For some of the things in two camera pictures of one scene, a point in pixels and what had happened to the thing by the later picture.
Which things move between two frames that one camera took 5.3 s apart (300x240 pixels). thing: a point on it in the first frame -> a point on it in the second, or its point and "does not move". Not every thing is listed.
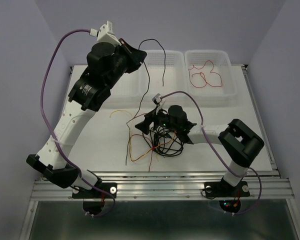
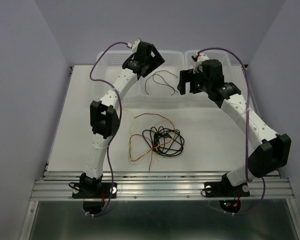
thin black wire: (127, 134) -> (165, 84)
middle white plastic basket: (163, 72) does not move
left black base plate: (95, 193) does not move
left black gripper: (135, 56) -> (157, 61)
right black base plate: (222, 189) does not move
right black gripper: (152, 116) -> (187, 76)
